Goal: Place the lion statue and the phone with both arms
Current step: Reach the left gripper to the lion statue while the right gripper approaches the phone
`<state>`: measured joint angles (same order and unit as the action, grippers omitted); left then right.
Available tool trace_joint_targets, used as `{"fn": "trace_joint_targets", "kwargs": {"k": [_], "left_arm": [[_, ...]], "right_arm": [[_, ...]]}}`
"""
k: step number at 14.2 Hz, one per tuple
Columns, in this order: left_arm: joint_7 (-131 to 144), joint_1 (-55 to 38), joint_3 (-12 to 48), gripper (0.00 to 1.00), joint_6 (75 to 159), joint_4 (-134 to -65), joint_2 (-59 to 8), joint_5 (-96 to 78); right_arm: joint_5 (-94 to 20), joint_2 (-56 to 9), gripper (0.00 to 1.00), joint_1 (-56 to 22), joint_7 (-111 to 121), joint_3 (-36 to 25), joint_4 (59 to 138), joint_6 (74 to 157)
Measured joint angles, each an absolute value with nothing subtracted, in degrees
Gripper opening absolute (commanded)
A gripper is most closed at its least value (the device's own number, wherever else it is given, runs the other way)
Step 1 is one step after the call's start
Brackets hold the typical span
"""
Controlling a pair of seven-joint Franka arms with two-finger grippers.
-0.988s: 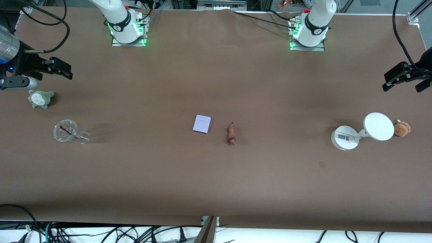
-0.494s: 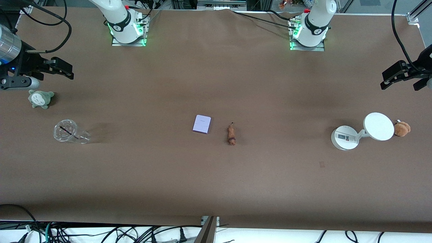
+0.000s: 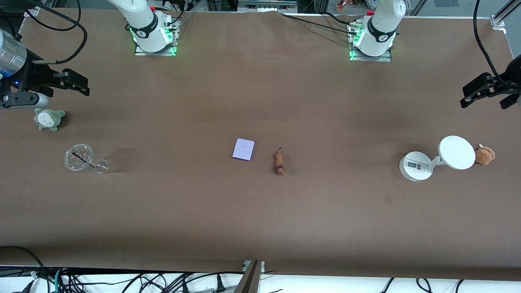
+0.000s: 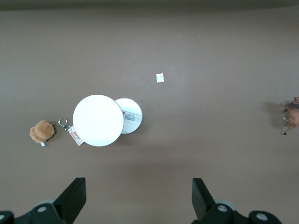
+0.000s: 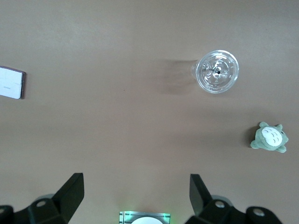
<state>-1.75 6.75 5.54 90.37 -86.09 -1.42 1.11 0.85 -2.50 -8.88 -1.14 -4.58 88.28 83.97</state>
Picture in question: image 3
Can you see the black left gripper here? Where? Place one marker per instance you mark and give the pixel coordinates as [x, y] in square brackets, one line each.
[513, 73]

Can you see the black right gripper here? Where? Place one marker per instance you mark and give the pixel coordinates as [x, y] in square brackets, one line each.
[36, 74]

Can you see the lavender card box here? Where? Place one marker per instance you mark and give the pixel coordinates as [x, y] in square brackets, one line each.
[243, 149]

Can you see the brown lion figurine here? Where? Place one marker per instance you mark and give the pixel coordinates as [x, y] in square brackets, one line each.
[279, 162]

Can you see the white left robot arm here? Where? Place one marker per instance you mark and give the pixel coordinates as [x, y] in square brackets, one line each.
[380, 28]

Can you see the grey-green plush creature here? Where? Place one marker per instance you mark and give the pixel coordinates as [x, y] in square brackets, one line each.
[49, 119]

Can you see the white desk lamp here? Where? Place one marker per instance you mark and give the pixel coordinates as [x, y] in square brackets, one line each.
[456, 152]

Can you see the clear plastic lidded cup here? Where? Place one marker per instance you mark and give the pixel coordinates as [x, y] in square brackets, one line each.
[83, 150]

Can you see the black drinking straw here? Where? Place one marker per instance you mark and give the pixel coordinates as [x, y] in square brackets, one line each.
[80, 158]

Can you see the aluminium corner profile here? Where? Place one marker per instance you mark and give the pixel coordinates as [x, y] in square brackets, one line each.
[498, 20]

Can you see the small orange toy figure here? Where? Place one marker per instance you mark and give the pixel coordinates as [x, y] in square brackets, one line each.
[341, 6]

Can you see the black power plug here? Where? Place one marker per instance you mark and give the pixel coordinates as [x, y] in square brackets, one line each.
[220, 285]

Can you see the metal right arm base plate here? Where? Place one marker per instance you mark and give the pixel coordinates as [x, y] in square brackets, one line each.
[156, 53]

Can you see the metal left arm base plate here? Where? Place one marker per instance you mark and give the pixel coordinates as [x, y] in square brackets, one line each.
[370, 59]

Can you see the grey metal rail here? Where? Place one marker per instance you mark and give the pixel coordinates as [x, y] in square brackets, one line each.
[266, 6]

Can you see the aluminium frame post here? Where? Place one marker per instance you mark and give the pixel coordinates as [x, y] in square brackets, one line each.
[250, 280]

